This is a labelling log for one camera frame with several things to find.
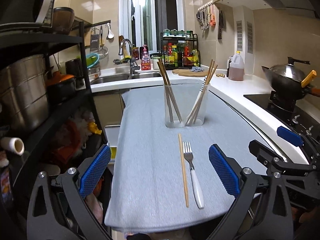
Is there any white handled fork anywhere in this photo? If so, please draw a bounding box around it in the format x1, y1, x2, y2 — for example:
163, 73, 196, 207
183, 141, 204, 210

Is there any white striped handle knife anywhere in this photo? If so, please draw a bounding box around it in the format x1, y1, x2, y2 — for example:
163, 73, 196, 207
197, 75, 207, 100

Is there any chrome kitchen faucet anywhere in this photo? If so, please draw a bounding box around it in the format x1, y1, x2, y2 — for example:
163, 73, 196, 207
113, 35, 140, 75

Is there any black gas stove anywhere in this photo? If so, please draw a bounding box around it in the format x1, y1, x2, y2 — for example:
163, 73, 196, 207
244, 93, 319, 142

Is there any steel wok with lid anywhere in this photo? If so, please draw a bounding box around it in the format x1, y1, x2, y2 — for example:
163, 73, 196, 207
261, 57, 319, 100

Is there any white paper roll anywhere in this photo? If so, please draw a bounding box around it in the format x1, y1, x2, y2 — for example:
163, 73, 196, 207
1, 137, 24, 155

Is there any black metal shelf rack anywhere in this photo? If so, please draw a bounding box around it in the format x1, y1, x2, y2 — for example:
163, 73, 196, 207
1, 22, 98, 239

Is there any oil jug with yellow cap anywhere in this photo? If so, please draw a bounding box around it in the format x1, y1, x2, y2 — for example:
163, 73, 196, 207
228, 51, 245, 81

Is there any grey table cloth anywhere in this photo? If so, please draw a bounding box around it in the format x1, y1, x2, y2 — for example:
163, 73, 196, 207
104, 86, 266, 232

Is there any white trash bin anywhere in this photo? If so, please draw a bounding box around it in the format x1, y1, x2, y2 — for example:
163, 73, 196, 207
105, 125, 120, 164

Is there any clear plastic utensil holder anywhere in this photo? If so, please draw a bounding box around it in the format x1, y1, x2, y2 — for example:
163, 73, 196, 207
164, 80, 208, 128

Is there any blue dish cloth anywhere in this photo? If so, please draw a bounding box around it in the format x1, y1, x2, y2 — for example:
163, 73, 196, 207
191, 66, 204, 72

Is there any round wooden cutting board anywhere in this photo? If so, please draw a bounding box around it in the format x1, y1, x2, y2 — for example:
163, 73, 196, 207
172, 69, 208, 77

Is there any orange lidded black pot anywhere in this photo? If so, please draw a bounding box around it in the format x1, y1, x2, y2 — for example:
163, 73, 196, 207
46, 71, 75, 98

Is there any large steel stock pot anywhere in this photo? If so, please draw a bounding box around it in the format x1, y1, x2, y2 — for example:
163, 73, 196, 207
1, 55, 48, 129

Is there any hanging cleaver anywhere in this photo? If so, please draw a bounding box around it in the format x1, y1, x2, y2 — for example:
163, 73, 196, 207
217, 10, 224, 40

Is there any black spice rack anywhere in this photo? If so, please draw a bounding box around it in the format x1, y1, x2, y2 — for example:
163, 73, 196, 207
161, 29, 201, 70

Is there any steel double sink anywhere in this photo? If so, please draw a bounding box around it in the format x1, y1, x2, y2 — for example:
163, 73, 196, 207
91, 72, 161, 85

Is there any hanging utensil set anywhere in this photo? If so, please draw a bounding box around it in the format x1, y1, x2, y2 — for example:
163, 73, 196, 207
196, 0, 216, 30

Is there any white jar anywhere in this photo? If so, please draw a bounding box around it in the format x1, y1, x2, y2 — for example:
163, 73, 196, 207
152, 56, 161, 70

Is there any red dish soap bottle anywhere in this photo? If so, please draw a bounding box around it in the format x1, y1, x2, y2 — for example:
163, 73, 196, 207
140, 45, 151, 71

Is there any green and blue colander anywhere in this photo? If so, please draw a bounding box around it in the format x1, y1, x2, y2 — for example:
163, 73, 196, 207
86, 53, 100, 69

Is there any metal box grater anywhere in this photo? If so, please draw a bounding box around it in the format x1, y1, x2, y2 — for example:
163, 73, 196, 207
90, 27, 100, 52

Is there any white hanging ladle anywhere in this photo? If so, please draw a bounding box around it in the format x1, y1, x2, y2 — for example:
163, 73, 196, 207
106, 22, 114, 40

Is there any window with white frame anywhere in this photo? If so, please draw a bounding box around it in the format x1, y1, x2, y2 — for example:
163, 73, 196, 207
118, 0, 186, 53

